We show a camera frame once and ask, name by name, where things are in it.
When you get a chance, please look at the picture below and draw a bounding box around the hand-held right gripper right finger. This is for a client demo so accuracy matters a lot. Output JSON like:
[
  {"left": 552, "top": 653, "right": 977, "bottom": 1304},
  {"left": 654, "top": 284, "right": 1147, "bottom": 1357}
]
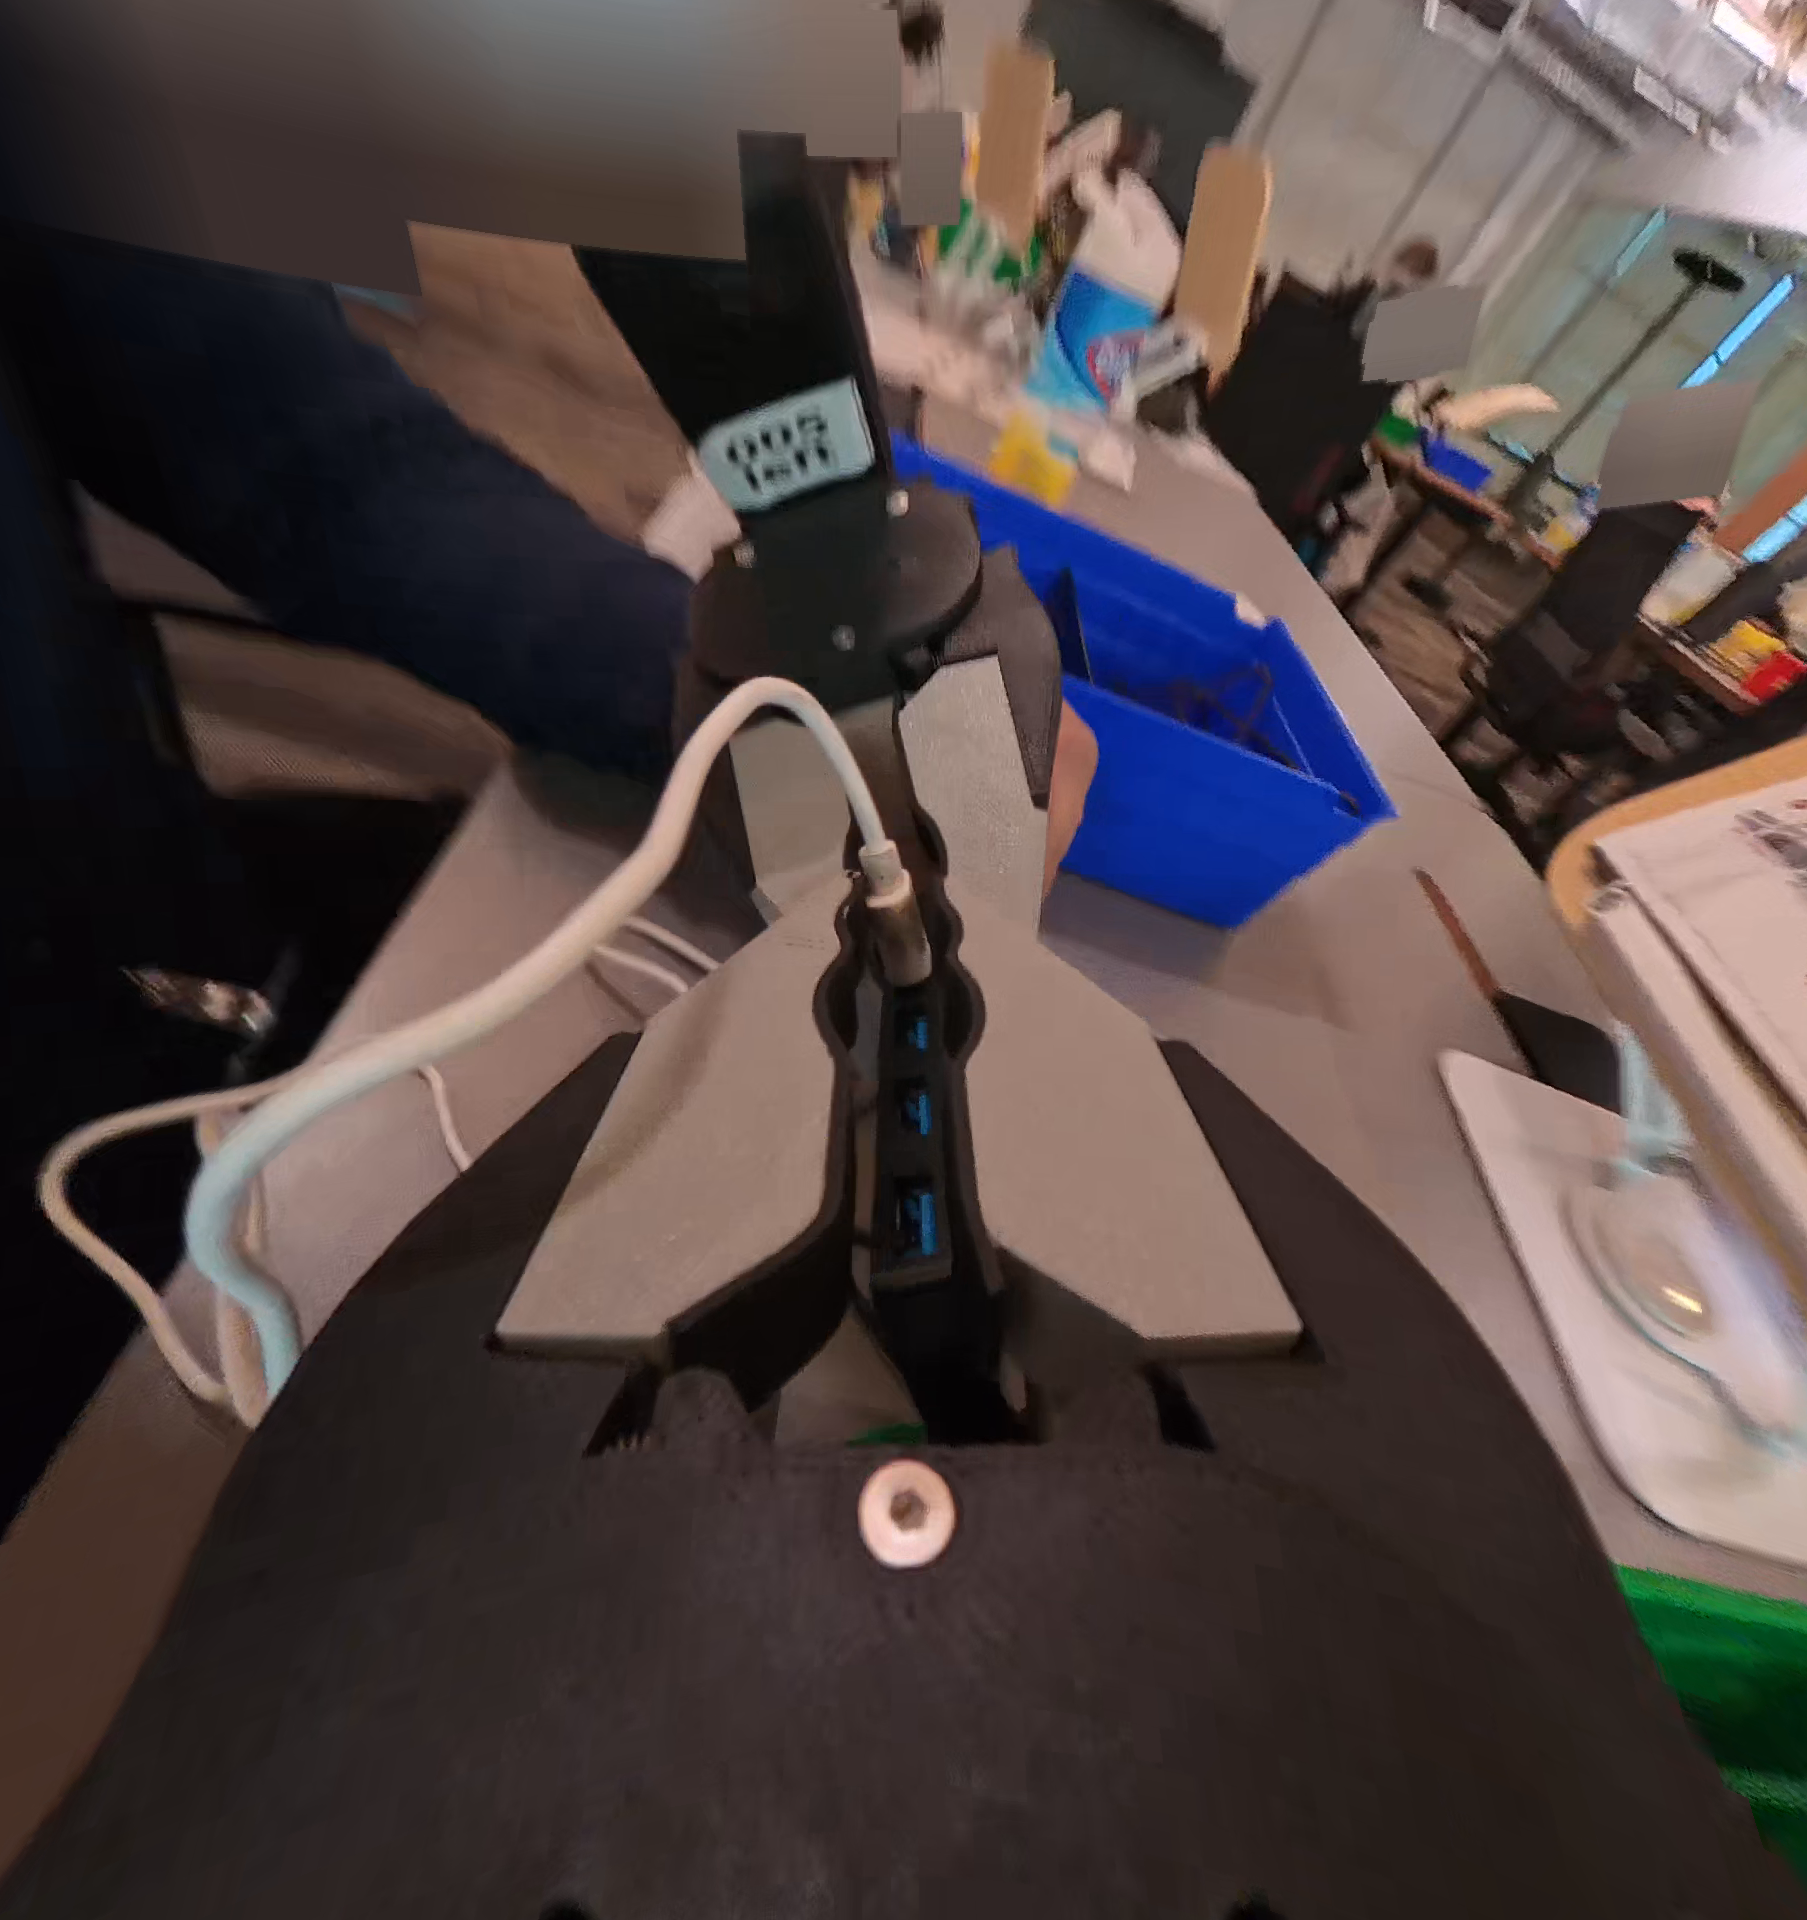
[{"left": 937, "top": 884, "right": 1301, "bottom": 1442}]

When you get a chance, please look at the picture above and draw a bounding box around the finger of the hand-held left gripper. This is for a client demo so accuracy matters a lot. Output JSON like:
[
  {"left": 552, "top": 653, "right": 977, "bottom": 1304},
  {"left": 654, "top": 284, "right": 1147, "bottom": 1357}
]
[
  {"left": 731, "top": 717, "right": 861, "bottom": 927},
  {"left": 897, "top": 662, "right": 1052, "bottom": 933}
]

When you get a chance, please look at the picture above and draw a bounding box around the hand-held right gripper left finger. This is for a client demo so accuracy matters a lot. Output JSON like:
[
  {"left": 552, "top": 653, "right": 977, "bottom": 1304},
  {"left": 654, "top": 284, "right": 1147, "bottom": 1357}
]
[{"left": 495, "top": 884, "right": 866, "bottom": 1412}]

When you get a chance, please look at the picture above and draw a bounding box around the black usb hub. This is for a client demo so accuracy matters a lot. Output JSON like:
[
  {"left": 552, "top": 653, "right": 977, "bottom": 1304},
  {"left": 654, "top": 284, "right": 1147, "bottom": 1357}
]
[{"left": 850, "top": 960, "right": 1036, "bottom": 1444}]

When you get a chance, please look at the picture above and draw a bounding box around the blue plastic bin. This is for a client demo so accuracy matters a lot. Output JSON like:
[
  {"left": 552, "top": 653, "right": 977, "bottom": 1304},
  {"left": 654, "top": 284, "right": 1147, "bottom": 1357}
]
[{"left": 889, "top": 437, "right": 1400, "bottom": 932}]

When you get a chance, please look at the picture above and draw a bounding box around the white usb cable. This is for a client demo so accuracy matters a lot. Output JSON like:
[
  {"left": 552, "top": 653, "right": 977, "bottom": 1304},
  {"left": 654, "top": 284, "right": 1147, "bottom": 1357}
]
[{"left": 40, "top": 675, "right": 937, "bottom": 1429}]

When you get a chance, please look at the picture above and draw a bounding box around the green plastic bin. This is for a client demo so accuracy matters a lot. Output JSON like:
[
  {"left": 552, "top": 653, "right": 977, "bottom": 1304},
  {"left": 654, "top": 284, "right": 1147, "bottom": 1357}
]
[{"left": 1617, "top": 1558, "right": 1807, "bottom": 1920}]

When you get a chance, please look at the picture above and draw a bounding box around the person's left forearm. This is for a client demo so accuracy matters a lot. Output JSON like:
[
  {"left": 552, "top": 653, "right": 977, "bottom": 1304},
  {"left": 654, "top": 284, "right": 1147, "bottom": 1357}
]
[{"left": 0, "top": 225, "right": 698, "bottom": 785}]

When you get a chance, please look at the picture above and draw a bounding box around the clear badge holder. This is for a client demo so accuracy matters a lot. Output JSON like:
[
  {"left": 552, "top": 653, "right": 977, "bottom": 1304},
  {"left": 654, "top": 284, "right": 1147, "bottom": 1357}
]
[{"left": 120, "top": 960, "right": 280, "bottom": 1040}]

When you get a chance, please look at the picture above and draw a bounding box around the printed instruction sheet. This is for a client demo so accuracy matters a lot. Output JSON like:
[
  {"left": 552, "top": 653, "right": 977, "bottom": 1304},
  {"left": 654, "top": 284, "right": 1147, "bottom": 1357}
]
[{"left": 1592, "top": 755, "right": 1807, "bottom": 1204}]

